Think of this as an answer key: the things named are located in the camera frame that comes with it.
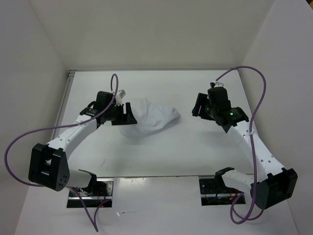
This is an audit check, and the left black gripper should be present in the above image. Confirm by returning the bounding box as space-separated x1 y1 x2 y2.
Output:
105 102 137 125

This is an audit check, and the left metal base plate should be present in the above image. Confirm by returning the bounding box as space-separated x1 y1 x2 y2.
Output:
67 178 114 209

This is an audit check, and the white skirt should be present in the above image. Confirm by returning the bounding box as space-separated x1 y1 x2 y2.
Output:
119 98 180 138

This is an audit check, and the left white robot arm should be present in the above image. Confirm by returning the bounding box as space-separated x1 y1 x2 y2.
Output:
28 102 137 196

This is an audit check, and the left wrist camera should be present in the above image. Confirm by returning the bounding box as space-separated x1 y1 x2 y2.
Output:
93 90 126 112

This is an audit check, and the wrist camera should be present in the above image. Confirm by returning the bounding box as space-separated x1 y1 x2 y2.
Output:
207 82 228 105
93 90 126 112

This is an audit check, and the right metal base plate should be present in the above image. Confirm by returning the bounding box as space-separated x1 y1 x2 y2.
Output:
199 177 241 206

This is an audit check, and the metal base plate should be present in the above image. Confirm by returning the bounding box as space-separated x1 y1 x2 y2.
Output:
199 177 241 206
67 178 114 209

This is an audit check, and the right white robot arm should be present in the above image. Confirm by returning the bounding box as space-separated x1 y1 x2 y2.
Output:
192 87 298 210

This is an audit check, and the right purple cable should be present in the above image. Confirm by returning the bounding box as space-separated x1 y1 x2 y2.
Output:
216 66 267 224

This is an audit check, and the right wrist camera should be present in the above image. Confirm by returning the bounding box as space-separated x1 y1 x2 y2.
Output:
207 82 228 105

